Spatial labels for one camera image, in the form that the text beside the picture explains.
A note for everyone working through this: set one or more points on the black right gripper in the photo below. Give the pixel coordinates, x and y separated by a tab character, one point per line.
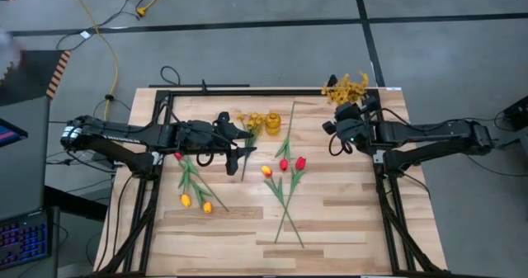
348	125

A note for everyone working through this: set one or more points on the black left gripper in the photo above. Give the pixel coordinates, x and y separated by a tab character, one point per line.
222	139

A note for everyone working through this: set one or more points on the yellow small-flower bunch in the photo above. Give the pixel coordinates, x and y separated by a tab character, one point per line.
252	123
354	86
332	94

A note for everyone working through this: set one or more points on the amber glass vase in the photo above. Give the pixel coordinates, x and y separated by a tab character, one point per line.
272	124

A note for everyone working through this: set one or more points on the yellow-orange artificial tulip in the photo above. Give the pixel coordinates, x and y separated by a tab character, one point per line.
266	171

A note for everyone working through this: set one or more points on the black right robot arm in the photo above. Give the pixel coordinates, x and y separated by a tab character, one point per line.
433	131

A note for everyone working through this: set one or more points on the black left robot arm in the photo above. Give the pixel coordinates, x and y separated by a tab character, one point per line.
123	133

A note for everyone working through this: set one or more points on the white table label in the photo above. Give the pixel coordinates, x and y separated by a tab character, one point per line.
393	88

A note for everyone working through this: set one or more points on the black flat bar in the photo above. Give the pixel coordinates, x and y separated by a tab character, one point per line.
185	86

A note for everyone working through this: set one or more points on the black equipment box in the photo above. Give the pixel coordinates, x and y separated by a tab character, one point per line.
517	113

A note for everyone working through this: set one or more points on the black desk base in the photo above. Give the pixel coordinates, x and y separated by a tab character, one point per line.
74	204

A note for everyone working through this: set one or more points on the large black orange-edged mat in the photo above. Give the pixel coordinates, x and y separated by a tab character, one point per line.
37	76

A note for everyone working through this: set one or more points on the computer screen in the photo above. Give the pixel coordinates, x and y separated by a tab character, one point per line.
8	134

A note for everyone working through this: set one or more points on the backlit black keyboard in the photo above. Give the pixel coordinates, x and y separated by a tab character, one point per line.
22	241

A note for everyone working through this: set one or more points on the black aluminium rig frame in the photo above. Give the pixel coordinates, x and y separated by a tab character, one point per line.
268	92

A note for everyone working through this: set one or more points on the black metal bracket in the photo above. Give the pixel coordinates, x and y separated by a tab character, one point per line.
509	142

